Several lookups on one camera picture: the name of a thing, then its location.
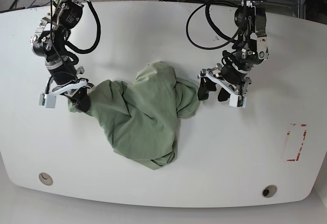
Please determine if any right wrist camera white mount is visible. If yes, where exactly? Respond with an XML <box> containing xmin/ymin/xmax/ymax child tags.
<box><xmin>39</xmin><ymin>79</ymin><xmax>87</xmax><ymax>109</ymax></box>

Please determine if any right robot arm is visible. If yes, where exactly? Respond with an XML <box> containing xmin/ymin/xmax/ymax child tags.
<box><xmin>31</xmin><ymin>0</ymin><xmax>101</xmax><ymax>112</ymax></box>

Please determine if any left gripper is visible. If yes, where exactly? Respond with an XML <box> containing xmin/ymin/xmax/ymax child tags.
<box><xmin>197</xmin><ymin>63</ymin><xmax>252</xmax><ymax>102</ymax></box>

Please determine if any table cable grommet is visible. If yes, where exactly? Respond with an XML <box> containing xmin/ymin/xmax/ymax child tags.
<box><xmin>262</xmin><ymin>185</ymin><xmax>277</xmax><ymax>198</ymax></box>
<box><xmin>38</xmin><ymin>172</ymin><xmax>53</xmax><ymax>186</ymax></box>

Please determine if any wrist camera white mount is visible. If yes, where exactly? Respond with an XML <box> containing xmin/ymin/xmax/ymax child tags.
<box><xmin>39</xmin><ymin>79</ymin><xmax>87</xmax><ymax>109</ymax></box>
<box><xmin>204</xmin><ymin>72</ymin><xmax>251</xmax><ymax>108</ymax></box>

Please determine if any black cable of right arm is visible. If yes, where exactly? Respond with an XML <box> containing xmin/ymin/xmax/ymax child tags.
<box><xmin>65</xmin><ymin>0</ymin><xmax>102</xmax><ymax>55</ymax></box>

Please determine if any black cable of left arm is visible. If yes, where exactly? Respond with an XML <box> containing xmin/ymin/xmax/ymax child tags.
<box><xmin>185</xmin><ymin>2</ymin><xmax>240</xmax><ymax>50</ymax></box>

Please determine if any green t-shirt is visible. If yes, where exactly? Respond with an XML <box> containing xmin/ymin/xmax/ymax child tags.
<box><xmin>66</xmin><ymin>60</ymin><xmax>205</xmax><ymax>171</ymax></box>

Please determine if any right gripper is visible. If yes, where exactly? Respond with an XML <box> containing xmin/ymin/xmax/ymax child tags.
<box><xmin>47</xmin><ymin>64</ymin><xmax>94</xmax><ymax>112</ymax></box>

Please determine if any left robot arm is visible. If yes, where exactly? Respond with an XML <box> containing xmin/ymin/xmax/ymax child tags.
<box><xmin>197</xmin><ymin>0</ymin><xmax>269</xmax><ymax>107</ymax></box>

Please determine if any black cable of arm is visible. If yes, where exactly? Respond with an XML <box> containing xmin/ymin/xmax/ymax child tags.
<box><xmin>65</xmin><ymin>0</ymin><xmax>102</xmax><ymax>55</ymax></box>
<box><xmin>185</xmin><ymin>2</ymin><xmax>240</xmax><ymax>50</ymax></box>

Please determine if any right table cable grommet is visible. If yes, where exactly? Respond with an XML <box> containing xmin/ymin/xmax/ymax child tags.
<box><xmin>262</xmin><ymin>185</ymin><xmax>277</xmax><ymax>198</ymax></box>

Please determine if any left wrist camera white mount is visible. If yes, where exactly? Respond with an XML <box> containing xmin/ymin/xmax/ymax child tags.
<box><xmin>204</xmin><ymin>72</ymin><xmax>251</xmax><ymax>108</ymax></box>

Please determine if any left table cable grommet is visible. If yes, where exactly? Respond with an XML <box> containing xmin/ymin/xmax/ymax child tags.
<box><xmin>38</xmin><ymin>172</ymin><xmax>53</xmax><ymax>186</ymax></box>

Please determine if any red tape rectangle marking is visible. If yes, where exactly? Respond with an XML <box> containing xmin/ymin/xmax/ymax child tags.
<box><xmin>283</xmin><ymin>123</ymin><xmax>308</xmax><ymax>162</ymax></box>

